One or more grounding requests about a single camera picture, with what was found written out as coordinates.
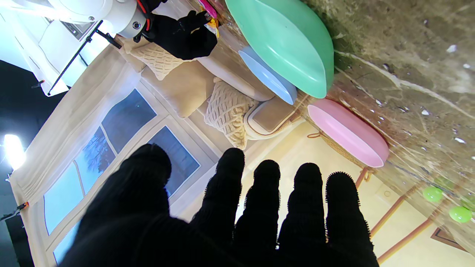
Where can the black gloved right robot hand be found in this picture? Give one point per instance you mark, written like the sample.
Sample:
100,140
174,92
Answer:
182,37

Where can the blue square plastic dish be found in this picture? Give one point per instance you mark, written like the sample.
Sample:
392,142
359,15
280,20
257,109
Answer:
269,78

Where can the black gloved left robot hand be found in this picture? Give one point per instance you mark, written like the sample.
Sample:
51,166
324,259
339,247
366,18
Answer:
148,230

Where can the bright studio light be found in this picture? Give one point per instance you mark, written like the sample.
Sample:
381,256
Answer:
14,151

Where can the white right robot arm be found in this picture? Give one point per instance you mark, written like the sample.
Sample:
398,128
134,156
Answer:
92,11

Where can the pink candy bar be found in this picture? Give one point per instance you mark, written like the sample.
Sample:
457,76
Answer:
208,6

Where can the beige sofa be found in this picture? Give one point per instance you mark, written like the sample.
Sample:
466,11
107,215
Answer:
185,89

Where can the green square plastic dish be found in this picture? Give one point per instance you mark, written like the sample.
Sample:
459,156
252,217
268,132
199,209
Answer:
285,40

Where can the white softbox panel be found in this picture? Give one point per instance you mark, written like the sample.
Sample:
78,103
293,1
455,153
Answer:
26,48

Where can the woven basket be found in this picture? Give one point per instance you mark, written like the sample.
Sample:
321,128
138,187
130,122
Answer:
334,148

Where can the orange black spring clamp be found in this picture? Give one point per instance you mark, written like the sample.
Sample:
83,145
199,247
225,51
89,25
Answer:
16,209

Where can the white framed window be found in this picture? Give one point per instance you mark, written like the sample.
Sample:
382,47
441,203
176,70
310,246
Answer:
126,118

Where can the pink square plastic dish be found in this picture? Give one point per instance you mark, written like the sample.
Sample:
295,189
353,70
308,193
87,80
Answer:
349,133

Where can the black light stand pole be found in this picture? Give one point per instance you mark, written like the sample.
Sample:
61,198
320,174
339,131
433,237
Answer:
74,59

